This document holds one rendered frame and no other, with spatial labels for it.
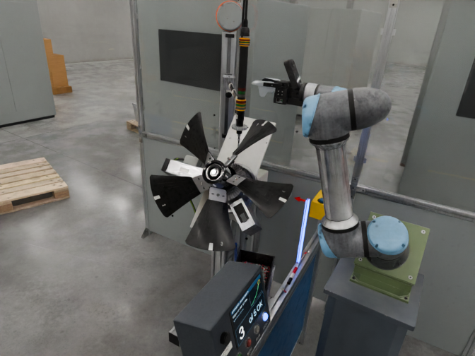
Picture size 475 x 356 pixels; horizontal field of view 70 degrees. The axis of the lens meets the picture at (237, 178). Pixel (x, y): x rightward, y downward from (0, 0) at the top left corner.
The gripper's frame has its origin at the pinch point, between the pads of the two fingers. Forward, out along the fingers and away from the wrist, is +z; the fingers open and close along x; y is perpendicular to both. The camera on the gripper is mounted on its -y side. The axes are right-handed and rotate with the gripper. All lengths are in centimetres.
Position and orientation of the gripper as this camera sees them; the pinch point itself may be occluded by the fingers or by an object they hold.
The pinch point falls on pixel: (259, 80)
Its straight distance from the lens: 143.5
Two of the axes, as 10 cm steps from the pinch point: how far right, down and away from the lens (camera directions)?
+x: 5.0, -3.5, 7.9
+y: -0.5, 9.0, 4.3
